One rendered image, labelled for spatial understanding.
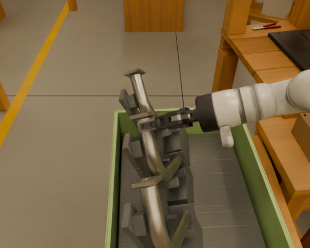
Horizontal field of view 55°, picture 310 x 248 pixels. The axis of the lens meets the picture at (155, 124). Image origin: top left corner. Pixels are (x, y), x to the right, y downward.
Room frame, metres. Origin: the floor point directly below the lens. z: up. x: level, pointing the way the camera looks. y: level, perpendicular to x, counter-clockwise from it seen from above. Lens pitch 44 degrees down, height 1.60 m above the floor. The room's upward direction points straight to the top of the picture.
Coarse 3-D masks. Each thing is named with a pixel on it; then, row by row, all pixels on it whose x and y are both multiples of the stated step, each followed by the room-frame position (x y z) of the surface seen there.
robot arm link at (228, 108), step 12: (216, 96) 0.44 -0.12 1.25; (228, 96) 0.43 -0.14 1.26; (240, 96) 0.43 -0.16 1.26; (216, 108) 0.42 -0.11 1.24; (228, 108) 0.41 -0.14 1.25; (240, 108) 0.41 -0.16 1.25; (228, 120) 0.40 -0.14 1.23; (240, 120) 0.40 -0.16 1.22; (228, 132) 0.38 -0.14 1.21; (228, 144) 0.36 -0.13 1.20
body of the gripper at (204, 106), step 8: (200, 96) 0.45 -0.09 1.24; (208, 96) 0.45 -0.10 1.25; (200, 104) 0.43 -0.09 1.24; (208, 104) 0.43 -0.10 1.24; (184, 112) 0.42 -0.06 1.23; (192, 112) 0.42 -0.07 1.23; (200, 112) 0.42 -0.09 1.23; (208, 112) 0.41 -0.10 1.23; (184, 120) 0.41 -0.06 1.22; (192, 120) 0.41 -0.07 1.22; (200, 120) 0.41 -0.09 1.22; (208, 120) 0.41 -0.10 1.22; (216, 120) 0.40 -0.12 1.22; (208, 128) 0.40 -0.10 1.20; (216, 128) 0.40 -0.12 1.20
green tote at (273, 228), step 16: (160, 112) 0.73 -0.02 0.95; (128, 128) 0.72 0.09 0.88; (192, 128) 0.73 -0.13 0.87; (240, 128) 0.67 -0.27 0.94; (112, 144) 0.58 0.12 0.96; (240, 144) 0.64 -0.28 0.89; (112, 160) 0.52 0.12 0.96; (240, 160) 0.61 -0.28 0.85; (256, 160) 0.52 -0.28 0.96; (112, 176) 0.47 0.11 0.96; (256, 176) 0.49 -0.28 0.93; (112, 192) 0.42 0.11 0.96; (256, 192) 0.46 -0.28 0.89; (272, 192) 0.42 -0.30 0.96; (112, 208) 0.37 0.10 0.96; (256, 208) 0.43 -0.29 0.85; (272, 208) 0.38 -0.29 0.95; (112, 224) 0.34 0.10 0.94; (272, 224) 0.35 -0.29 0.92; (112, 240) 0.31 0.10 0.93; (272, 240) 0.33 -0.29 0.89; (288, 240) 0.29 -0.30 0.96
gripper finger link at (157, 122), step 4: (156, 120) 0.42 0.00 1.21; (160, 120) 0.42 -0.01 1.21; (140, 124) 0.43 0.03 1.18; (144, 124) 0.43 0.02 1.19; (148, 124) 0.43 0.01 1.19; (152, 124) 0.43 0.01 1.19; (156, 124) 0.41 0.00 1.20; (160, 124) 0.41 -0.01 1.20; (140, 128) 0.43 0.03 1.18; (144, 128) 0.42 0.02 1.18; (148, 128) 0.42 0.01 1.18
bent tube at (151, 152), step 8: (152, 112) 0.47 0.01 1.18; (136, 120) 0.45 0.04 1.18; (144, 120) 0.45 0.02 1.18; (144, 136) 0.42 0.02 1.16; (152, 136) 0.42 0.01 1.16; (144, 144) 0.41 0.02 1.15; (152, 144) 0.41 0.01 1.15; (144, 152) 0.40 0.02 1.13; (152, 152) 0.40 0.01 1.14; (152, 160) 0.39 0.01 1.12; (160, 160) 0.40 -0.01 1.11; (176, 160) 0.50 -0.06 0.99; (152, 168) 0.38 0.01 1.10; (160, 168) 0.39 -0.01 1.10; (168, 168) 0.43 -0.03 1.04; (176, 168) 0.46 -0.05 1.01; (168, 176) 0.40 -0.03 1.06
